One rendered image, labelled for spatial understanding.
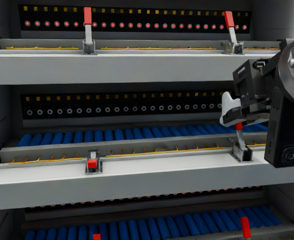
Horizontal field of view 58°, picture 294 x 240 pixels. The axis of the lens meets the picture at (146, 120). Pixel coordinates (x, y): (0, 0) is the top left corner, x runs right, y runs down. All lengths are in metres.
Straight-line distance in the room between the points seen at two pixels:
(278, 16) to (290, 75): 0.40
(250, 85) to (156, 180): 0.21
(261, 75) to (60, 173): 0.34
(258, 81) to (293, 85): 0.09
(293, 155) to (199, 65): 0.21
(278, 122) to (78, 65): 0.31
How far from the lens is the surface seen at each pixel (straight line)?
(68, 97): 0.59
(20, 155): 0.51
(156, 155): 0.49
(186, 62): 0.48
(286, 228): 0.65
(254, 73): 0.42
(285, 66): 0.34
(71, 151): 0.50
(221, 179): 0.49
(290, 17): 0.69
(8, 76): 0.48
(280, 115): 0.39
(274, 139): 0.40
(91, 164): 0.38
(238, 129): 0.52
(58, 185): 0.45
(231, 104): 0.48
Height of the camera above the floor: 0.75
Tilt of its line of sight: 4 degrees up
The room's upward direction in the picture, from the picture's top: 3 degrees counter-clockwise
